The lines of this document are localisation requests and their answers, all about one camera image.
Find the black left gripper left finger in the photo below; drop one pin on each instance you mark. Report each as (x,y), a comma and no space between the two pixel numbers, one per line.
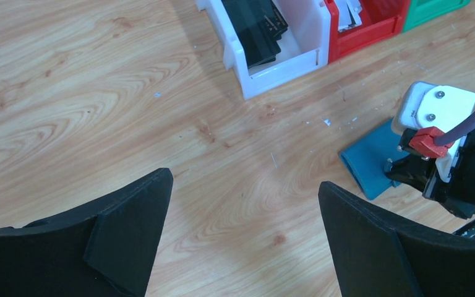
(105,247)

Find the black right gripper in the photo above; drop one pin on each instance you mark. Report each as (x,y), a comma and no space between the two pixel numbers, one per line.
(457,196)

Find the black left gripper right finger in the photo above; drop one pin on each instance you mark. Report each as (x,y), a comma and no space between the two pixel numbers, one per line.
(376,252)

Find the blue card holder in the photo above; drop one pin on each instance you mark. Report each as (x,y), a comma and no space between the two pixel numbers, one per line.
(366,158)

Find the white cards stack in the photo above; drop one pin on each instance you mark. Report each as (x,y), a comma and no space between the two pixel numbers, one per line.
(349,14)

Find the green plastic bin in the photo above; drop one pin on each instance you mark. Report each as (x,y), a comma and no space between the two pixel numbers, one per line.
(422,11)

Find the red plastic bin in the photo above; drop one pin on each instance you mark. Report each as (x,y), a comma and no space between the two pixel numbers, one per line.
(381,20)

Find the white plastic bin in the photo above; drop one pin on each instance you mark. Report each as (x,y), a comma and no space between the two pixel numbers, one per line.
(304,46)

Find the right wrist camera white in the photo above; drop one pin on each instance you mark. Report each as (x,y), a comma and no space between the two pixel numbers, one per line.
(427,105)

